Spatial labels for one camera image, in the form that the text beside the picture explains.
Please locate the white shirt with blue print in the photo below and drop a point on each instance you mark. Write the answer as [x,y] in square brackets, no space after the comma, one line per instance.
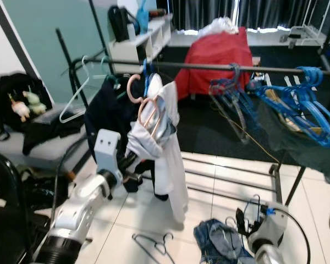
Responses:
[173,176]

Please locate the navy polo shirt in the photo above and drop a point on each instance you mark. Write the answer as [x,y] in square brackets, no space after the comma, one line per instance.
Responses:
[110,115]

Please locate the pink plastic hanger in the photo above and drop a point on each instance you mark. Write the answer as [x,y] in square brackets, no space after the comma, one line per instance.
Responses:
[131,88]

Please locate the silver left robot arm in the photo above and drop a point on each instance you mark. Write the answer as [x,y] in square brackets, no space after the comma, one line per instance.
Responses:
[77,214]

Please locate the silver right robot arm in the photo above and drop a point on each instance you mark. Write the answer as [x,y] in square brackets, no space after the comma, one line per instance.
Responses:
[272,257]

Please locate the teal plastic hanger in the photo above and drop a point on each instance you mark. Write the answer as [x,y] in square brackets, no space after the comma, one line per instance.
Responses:
[111,77]

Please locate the blue plastic hanger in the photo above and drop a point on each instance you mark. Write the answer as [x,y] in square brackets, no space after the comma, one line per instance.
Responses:
[319,124]
[148,71]
[291,93]

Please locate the blue denim jeans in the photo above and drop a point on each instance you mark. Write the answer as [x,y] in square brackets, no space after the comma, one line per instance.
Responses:
[214,245]

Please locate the black cloth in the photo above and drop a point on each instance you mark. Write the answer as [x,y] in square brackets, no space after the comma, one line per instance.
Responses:
[49,132]

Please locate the black metal folding chair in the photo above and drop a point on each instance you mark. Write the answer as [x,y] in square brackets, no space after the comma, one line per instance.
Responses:
[5,231]

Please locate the white low shelf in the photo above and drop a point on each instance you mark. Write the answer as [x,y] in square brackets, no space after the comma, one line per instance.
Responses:
[126,55]

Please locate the green plush toy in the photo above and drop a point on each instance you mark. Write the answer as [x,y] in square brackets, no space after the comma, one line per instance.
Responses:
[34,102]

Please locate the grey storage bin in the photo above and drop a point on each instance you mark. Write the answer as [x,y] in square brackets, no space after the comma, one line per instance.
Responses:
[11,151]

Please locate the black metal clothes rack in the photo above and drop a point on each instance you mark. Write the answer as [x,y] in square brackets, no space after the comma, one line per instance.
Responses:
[187,66]

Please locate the white plush toy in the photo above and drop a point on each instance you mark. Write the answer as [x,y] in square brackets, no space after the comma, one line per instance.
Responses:
[19,109]

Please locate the red bed cover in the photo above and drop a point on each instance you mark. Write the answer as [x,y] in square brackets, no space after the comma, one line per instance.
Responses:
[214,63]

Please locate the black bag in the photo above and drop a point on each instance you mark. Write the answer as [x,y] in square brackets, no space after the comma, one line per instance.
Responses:
[120,25]

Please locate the black backpack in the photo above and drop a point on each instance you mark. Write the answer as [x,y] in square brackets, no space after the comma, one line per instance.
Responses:
[5,85]

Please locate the white crumpled cloth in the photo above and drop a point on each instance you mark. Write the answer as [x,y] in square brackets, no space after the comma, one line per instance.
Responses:
[220,26]

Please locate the black curtains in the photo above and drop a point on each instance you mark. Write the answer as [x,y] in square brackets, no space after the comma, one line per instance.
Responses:
[203,12]

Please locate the white metal frame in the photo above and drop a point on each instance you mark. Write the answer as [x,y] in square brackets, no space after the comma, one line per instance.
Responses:
[311,34]

